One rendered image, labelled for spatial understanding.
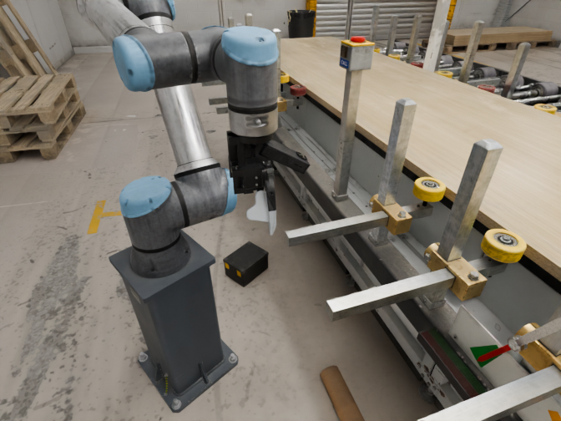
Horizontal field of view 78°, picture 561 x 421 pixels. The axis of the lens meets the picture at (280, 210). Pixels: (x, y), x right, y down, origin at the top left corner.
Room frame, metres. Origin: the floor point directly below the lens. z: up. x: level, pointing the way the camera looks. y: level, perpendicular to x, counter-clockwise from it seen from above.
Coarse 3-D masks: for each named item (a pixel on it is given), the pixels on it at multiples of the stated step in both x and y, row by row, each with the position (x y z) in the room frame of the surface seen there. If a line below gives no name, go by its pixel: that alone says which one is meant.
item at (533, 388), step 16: (544, 368) 0.32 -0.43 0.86; (512, 384) 0.29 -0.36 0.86; (528, 384) 0.29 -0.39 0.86; (544, 384) 0.29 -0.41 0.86; (560, 384) 0.29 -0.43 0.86; (480, 400) 0.27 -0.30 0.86; (496, 400) 0.27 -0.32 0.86; (512, 400) 0.27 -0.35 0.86; (528, 400) 0.27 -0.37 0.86; (432, 416) 0.24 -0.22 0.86; (448, 416) 0.24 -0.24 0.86; (464, 416) 0.24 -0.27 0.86; (480, 416) 0.24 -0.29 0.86; (496, 416) 0.25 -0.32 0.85
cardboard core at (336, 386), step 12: (324, 372) 0.77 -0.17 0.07; (336, 372) 0.77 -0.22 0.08; (324, 384) 0.74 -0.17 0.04; (336, 384) 0.72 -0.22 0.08; (336, 396) 0.68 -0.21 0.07; (348, 396) 0.67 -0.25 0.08; (336, 408) 0.64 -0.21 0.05; (348, 408) 0.63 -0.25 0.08; (348, 420) 0.59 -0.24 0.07; (360, 420) 0.59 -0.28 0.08
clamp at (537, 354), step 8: (528, 328) 0.39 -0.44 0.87; (536, 328) 0.39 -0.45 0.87; (528, 344) 0.36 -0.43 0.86; (536, 344) 0.36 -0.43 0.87; (520, 352) 0.37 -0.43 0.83; (528, 352) 0.36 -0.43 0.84; (536, 352) 0.35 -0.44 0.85; (544, 352) 0.34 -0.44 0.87; (528, 360) 0.35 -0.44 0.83; (536, 360) 0.34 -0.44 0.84; (544, 360) 0.34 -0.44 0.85; (552, 360) 0.33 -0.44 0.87; (560, 360) 0.32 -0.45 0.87; (536, 368) 0.34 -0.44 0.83; (560, 368) 0.31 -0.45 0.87
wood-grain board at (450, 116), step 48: (288, 48) 2.79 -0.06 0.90; (336, 48) 2.79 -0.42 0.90; (336, 96) 1.63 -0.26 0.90; (384, 96) 1.63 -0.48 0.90; (432, 96) 1.63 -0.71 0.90; (480, 96) 1.63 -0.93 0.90; (384, 144) 1.11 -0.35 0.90; (432, 144) 1.10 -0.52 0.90; (528, 144) 1.10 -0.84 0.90; (528, 192) 0.79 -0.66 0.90; (528, 240) 0.59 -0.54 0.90
